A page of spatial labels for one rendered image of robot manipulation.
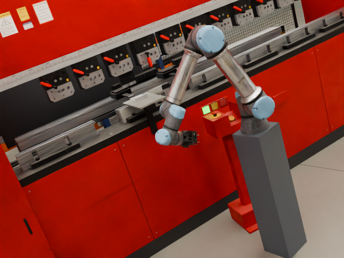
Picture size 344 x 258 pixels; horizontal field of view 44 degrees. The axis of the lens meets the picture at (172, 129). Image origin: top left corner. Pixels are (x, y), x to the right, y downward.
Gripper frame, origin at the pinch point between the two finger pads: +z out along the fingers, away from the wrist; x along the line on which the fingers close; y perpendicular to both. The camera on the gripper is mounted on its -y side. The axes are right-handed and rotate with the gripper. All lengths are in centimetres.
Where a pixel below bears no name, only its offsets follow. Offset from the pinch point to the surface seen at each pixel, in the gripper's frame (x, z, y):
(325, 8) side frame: 121, 196, 39
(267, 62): 56, 92, 15
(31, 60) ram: 49, -40, -77
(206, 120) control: 13.5, 35.4, -9.1
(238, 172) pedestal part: -20, 57, 1
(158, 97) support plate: 27.7, 12.1, -27.9
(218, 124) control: 10.0, 31.8, 1.0
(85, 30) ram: 68, -17, -58
